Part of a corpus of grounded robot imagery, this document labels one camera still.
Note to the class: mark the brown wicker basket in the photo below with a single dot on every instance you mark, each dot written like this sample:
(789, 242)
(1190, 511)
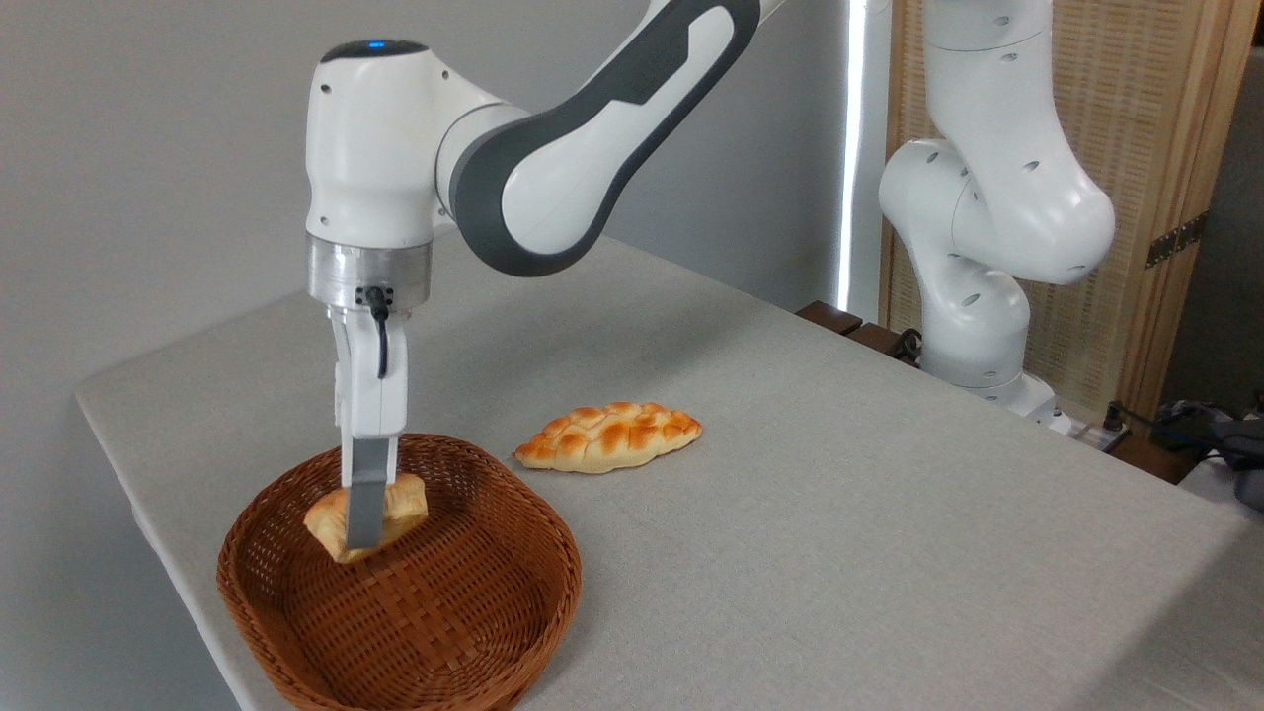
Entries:
(474, 612)

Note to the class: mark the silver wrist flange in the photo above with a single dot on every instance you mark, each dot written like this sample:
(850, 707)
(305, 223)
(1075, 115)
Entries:
(341, 276)

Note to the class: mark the long braided bread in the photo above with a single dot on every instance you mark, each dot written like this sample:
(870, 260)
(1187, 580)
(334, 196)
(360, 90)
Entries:
(607, 437)

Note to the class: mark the brown wooden block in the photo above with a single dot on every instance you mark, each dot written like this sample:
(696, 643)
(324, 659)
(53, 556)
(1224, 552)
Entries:
(829, 317)
(1150, 460)
(874, 339)

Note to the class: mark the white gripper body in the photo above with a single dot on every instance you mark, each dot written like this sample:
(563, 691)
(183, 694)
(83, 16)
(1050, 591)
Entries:
(360, 395)

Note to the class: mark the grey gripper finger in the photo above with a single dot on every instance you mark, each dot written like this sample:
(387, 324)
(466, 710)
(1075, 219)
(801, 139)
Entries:
(365, 504)

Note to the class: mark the grey tablecloth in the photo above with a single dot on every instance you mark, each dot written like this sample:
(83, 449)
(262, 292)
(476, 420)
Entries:
(839, 553)

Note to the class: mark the dark grey device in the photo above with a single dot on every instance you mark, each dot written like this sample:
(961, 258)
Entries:
(1246, 459)

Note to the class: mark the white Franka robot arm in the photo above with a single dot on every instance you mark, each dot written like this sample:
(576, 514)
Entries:
(592, 128)

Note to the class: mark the dark metal screen hinge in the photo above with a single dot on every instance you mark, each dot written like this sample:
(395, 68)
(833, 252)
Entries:
(1175, 240)

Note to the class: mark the round flower-shaped bread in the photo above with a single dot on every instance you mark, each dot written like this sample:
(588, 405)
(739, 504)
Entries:
(324, 523)

